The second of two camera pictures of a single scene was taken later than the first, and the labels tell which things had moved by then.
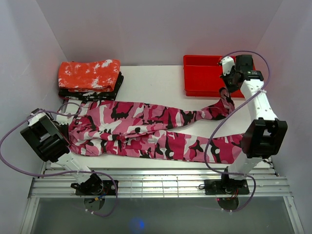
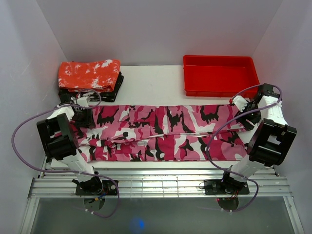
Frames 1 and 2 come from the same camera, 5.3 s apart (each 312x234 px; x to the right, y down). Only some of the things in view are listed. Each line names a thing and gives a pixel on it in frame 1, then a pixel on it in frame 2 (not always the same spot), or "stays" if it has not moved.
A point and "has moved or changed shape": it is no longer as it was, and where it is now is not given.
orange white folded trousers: (88, 76) stays
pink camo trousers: (150, 131) has moved or changed shape
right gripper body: (228, 80) -> (254, 118)
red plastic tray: (202, 76) stays
